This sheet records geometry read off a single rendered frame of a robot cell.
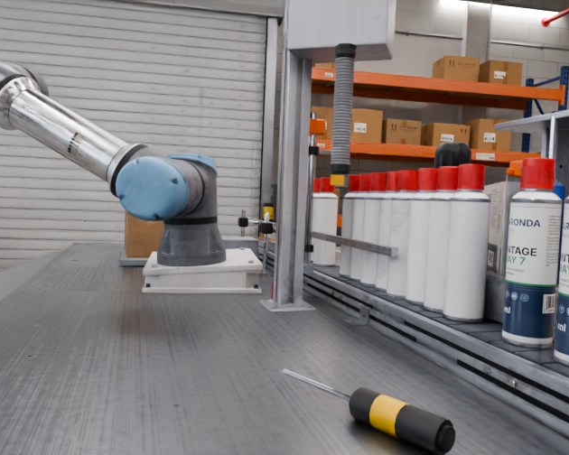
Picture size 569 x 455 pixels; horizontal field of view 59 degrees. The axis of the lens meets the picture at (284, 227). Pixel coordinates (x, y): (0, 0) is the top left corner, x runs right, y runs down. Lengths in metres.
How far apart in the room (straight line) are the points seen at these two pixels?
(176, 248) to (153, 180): 0.20
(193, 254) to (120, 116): 4.40
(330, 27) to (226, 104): 4.52
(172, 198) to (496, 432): 0.65
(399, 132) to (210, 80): 1.98
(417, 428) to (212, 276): 0.69
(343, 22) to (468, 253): 0.44
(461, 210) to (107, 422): 0.48
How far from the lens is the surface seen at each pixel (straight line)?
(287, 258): 0.93
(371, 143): 4.91
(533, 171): 0.61
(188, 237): 1.07
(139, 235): 1.48
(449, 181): 0.74
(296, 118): 0.95
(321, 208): 1.16
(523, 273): 0.60
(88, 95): 5.49
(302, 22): 0.92
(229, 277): 1.06
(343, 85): 0.85
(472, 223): 0.69
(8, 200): 5.59
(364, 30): 0.89
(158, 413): 0.50
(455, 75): 5.44
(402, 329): 0.75
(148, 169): 0.94
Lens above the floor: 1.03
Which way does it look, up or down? 3 degrees down
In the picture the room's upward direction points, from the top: 2 degrees clockwise
